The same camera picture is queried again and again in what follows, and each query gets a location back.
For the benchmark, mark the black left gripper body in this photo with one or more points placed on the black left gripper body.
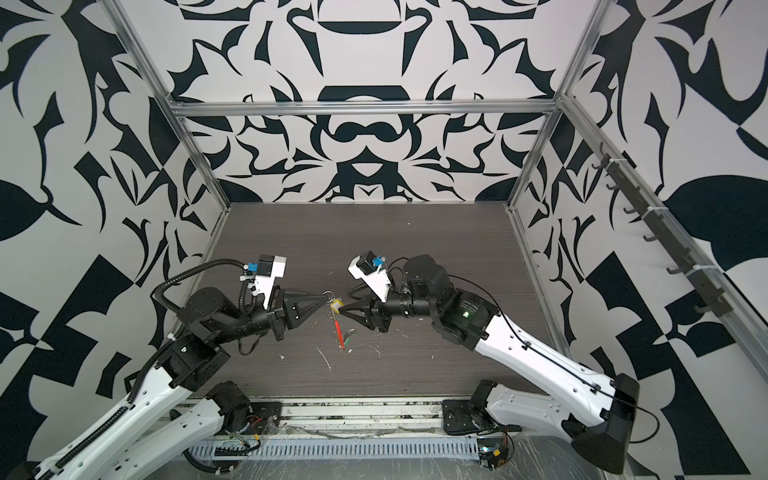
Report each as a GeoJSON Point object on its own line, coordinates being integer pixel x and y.
{"type": "Point", "coordinates": [275, 316]}

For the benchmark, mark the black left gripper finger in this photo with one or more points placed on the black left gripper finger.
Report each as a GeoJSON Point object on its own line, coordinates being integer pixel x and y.
{"type": "Point", "coordinates": [300, 316]}
{"type": "Point", "coordinates": [304, 300]}

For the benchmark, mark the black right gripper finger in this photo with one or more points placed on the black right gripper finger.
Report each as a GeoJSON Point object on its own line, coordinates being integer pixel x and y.
{"type": "Point", "coordinates": [360, 312]}
{"type": "Point", "coordinates": [361, 292]}

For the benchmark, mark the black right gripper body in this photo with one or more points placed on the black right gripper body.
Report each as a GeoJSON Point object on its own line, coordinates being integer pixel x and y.
{"type": "Point", "coordinates": [382, 314]}

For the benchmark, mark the red key tag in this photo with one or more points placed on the red key tag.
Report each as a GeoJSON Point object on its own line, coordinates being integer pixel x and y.
{"type": "Point", "coordinates": [339, 334]}

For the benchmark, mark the yellow key tag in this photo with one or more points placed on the yellow key tag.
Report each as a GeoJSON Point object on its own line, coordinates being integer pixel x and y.
{"type": "Point", "coordinates": [336, 305]}

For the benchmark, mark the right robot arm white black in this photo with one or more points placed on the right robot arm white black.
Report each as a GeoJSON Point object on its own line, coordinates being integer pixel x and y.
{"type": "Point", "coordinates": [592, 411]}

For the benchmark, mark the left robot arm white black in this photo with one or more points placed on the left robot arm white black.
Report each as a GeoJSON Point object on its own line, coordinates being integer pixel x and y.
{"type": "Point", "coordinates": [122, 444]}

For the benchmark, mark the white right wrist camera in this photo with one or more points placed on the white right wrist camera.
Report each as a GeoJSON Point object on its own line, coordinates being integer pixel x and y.
{"type": "Point", "coordinates": [371, 269]}

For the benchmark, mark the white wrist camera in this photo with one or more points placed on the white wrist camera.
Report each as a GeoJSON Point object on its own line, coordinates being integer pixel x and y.
{"type": "Point", "coordinates": [258, 279]}
{"type": "Point", "coordinates": [371, 269]}

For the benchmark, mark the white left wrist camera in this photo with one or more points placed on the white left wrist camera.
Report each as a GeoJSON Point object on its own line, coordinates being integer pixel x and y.
{"type": "Point", "coordinates": [258, 279]}

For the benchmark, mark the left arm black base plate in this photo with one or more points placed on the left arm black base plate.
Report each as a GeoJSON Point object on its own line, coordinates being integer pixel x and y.
{"type": "Point", "coordinates": [263, 417]}

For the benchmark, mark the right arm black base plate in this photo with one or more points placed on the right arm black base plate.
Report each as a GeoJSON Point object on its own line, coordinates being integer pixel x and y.
{"type": "Point", "coordinates": [461, 417]}

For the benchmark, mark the white slotted cable duct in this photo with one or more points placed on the white slotted cable duct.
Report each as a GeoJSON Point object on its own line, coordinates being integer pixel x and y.
{"type": "Point", "coordinates": [465, 449]}

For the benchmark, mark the aluminium frame crossbar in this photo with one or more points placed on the aluminium frame crossbar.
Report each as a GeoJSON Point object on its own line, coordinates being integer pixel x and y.
{"type": "Point", "coordinates": [214, 109]}

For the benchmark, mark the black wall hook rail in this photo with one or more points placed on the black wall hook rail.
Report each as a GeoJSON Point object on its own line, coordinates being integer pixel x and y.
{"type": "Point", "coordinates": [668, 233]}

